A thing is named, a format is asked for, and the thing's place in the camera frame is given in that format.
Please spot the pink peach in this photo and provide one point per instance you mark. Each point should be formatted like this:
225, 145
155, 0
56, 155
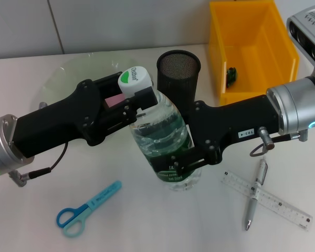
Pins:
115, 101

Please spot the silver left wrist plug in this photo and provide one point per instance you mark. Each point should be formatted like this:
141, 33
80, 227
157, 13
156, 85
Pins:
42, 105

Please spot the green plastic wrapper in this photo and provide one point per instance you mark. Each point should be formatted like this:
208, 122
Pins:
231, 76

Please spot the clear water bottle green label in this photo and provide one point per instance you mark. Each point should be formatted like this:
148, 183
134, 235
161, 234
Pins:
160, 128

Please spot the green glass fruit plate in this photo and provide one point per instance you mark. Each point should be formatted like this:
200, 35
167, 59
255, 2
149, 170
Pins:
68, 73

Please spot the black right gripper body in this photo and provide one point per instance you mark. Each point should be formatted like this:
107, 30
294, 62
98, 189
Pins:
231, 123

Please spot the blue scissors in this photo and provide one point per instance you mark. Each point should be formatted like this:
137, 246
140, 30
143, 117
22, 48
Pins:
92, 203

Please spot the yellow plastic bin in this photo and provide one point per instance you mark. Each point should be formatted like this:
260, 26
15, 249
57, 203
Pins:
265, 52

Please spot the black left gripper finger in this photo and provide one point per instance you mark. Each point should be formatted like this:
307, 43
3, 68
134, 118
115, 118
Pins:
145, 99
109, 84

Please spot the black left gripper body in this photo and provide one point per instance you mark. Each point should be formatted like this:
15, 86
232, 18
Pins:
55, 123

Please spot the silver ballpoint pen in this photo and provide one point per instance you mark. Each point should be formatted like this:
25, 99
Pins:
252, 210

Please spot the black mesh pen holder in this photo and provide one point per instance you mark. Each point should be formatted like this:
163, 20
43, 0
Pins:
177, 76

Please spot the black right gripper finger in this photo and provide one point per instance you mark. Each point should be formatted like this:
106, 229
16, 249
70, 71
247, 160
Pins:
191, 158

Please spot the clear plastic ruler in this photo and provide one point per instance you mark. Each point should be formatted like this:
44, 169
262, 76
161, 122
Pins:
287, 208

